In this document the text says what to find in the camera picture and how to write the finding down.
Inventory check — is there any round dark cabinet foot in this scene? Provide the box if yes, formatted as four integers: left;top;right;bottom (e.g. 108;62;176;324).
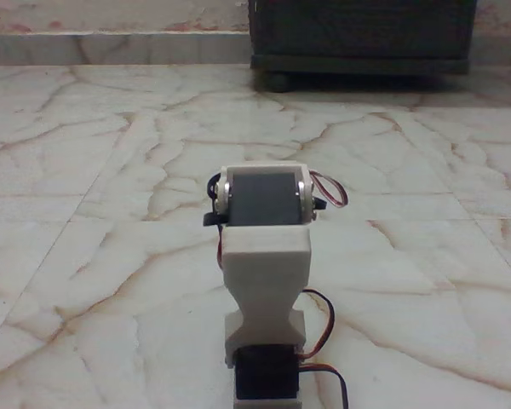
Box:
261;71;291;94

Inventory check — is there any dark wooden cabinet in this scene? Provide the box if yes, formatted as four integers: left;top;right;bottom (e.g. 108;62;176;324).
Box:
247;0;478;78

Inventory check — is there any looped red white servo cable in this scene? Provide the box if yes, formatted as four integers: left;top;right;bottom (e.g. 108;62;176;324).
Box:
309;169;350;210

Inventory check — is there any arched dark servo cable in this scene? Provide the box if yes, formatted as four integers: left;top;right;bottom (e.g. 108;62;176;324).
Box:
296;289;337;360

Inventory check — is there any black and orange servo cable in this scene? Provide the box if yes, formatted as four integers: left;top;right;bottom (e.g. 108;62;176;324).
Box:
300;360;353;409

